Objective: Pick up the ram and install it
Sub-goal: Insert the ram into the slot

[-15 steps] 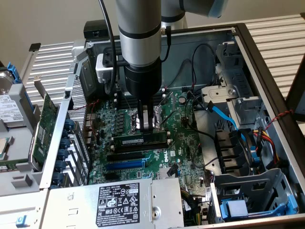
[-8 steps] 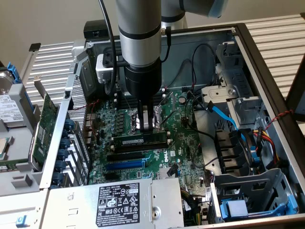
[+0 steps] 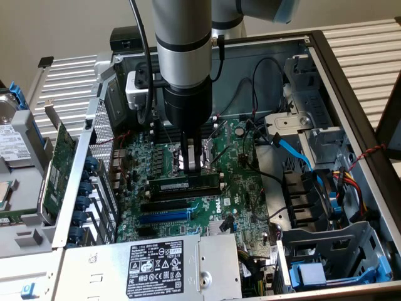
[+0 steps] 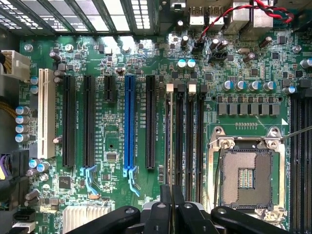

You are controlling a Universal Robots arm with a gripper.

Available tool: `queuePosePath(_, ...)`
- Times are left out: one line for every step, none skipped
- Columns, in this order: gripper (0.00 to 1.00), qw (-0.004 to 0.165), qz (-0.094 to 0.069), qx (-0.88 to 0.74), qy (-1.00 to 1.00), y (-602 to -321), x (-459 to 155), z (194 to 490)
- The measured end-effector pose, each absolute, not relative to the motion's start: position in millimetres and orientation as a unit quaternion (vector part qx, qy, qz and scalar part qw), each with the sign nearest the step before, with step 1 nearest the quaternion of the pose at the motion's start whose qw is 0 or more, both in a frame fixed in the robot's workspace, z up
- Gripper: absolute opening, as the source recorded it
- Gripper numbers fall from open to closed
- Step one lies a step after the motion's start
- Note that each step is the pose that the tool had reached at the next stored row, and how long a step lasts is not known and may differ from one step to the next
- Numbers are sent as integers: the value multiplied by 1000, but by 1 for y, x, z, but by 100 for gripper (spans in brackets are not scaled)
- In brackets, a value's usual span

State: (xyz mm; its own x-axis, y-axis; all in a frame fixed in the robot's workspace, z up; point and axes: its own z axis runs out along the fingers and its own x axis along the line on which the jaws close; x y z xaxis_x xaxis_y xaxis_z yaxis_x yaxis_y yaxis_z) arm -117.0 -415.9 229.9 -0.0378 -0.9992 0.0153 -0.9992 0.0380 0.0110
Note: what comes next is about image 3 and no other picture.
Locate green RAM stick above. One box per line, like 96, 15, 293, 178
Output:
0, 208, 42, 221
147, 173, 222, 198

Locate black wire curved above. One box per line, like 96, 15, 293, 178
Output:
249, 187, 288, 222

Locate silver metal drive bracket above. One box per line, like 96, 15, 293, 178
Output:
264, 112, 345, 167

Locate blue flat data wire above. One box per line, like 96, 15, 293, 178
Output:
271, 132, 326, 189

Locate thick black camera cable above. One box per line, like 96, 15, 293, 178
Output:
128, 0, 157, 125

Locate blue hard disk carrier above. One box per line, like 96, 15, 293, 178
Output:
8, 80, 45, 150

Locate open black silver PC case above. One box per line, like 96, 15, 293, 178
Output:
51, 29, 401, 301

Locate short black expansion slot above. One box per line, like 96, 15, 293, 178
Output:
137, 226, 158, 238

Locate blue plastic latch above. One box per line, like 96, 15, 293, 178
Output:
20, 282, 36, 300

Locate blue plastic clip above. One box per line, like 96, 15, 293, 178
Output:
330, 187, 343, 217

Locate dark panel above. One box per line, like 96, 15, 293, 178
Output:
375, 69, 401, 161

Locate long black expansion slot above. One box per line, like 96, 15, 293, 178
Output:
139, 199, 189, 213

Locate silver rear port block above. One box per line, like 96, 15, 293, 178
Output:
108, 147, 130, 191

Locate black yellow power cable bundle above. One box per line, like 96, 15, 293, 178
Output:
237, 247, 274, 298

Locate blue expansion slot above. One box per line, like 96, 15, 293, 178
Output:
138, 209, 192, 225

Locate silver CPU socket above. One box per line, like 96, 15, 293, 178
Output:
168, 139, 219, 179

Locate green motherboard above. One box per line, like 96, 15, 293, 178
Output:
115, 116, 280, 251

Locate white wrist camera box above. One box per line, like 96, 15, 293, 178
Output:
125, 70, 150, 110

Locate red yellow black power wires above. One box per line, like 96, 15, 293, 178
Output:
331, 166, 370, 222

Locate black board connector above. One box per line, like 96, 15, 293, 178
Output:
220, 214, 236, 233

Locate silver hard disk white label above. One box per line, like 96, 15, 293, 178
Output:
0, 93, 34, 164

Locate silver power supply with label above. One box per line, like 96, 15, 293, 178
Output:
53, 232, 244, 301

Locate black wire low arc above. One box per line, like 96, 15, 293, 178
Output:
218, 77, 260, 119

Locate silver chipset heatsink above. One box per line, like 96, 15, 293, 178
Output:
206, 218, 235, 236

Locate silver CPU chip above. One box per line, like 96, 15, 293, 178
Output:
0, 179, 19, 213

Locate black fan shroud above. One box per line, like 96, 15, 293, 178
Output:
281, 168, 338, 230

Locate black box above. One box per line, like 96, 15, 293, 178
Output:
109, 26, 147, 51

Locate black RAM slot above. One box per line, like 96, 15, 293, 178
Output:
149, 187, 224, 203
152, 120, 217, 132
152, 127, 218, 144

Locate red black twisted wire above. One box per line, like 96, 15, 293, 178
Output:
346, 143, 388, 172
95, 130, 133, 147

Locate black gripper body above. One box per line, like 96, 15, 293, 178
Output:
162, 77, 214, 134

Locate thin metal locking lever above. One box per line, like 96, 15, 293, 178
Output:
155, 114, 176, 148
209, 144, 235, 167

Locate blue plastic disk carrier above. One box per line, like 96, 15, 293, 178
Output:
288, 256, 393, 291

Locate silver optical drive bay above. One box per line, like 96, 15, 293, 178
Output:
281, 53, 335, 126

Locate black wire across board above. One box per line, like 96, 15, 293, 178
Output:
242, 118, 286, 189

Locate green graphics card metal bracket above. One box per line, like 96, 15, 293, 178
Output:
36, 98, 78, 226

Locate black wire tall arc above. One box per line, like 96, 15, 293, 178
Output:
251, 57, 288, 117

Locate black plug with cable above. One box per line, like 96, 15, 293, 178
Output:
210, 34, 226, 83

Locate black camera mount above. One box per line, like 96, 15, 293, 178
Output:
135, 61, 172, 89

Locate silver metal disk bay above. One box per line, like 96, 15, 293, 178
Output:
274, 220, 394, 295

